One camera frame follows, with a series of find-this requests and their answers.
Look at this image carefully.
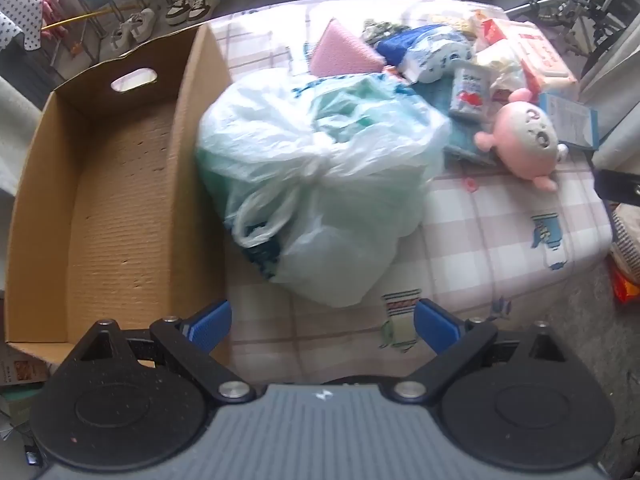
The white sack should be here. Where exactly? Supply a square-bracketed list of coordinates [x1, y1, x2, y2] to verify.
[0, 76, 55, 200]

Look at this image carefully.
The orange packet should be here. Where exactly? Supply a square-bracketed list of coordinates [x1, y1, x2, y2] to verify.
[612, 265, 640, 306]

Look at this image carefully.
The green white sneaker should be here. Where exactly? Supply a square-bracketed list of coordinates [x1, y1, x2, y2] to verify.
[165, 0, 201, 27]
[187, 0, 221, 22]

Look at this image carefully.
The pink plush toy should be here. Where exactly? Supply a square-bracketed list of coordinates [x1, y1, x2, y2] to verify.
[474, 87, 570, 193]

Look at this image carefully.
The red white wipes package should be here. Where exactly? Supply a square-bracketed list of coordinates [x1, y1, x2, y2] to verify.
[480, 17, 578, 93]

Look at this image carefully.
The pink textured cloth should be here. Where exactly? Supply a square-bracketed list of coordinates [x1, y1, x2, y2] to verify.
[309, 17, 386, 77]

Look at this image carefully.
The blue white wipes pack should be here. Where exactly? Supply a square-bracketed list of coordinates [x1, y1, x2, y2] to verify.
[375, 24, 473, 83]

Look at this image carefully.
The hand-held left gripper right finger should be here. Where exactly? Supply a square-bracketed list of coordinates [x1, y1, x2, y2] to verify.
[386, 297, 569, 404]

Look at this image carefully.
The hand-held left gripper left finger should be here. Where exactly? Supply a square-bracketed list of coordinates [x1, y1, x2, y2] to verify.
[60, 300, 257, 406]

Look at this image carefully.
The white shoe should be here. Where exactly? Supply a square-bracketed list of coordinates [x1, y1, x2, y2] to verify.
[108, 20, 136, 51]
[127, 7, 158, 44]

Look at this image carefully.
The yellow stick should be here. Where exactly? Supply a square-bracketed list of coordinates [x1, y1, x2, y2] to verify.
[42, 7, 117, 32]

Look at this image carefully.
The polka dot cloth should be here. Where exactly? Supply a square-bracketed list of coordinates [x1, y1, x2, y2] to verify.
[0, 0, 45, 53]

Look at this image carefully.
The blue carton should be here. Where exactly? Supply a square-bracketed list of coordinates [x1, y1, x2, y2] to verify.
[539, 91, 600, 152]

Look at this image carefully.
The teal checked cloth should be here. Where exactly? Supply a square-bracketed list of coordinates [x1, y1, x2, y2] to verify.
[415, 80, 501, 168]

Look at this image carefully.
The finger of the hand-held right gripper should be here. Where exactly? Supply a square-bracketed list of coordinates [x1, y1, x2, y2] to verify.
[592, 169, 640, 206]

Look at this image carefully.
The white plastic bag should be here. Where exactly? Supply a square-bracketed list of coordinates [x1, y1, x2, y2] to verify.
[195, 72, 451, 308]

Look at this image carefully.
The large cardboard box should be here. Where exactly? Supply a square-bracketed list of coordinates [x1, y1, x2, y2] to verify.
[4, 24, 236, 368]

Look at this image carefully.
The checked printed tablecloth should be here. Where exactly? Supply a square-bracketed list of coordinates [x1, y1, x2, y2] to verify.
[205, 0, 616, 386]

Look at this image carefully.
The small tissue pack red print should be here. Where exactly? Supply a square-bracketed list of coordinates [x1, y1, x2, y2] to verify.
[448, 59, 492, 121]

